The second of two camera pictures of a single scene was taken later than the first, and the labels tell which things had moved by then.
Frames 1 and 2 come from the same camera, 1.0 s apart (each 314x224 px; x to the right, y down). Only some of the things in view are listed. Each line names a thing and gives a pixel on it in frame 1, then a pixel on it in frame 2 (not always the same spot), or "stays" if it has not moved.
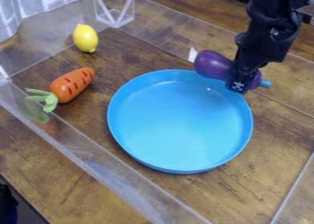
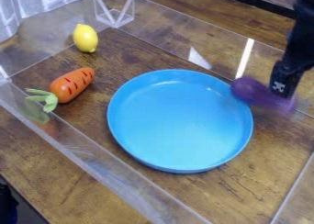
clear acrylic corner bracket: x=112 y=16 stays
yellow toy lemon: x=85 y=38 stays
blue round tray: x=177 y=122 stays
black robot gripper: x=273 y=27 -> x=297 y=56
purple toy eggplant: x=217 y=66 -> x=253 y=91
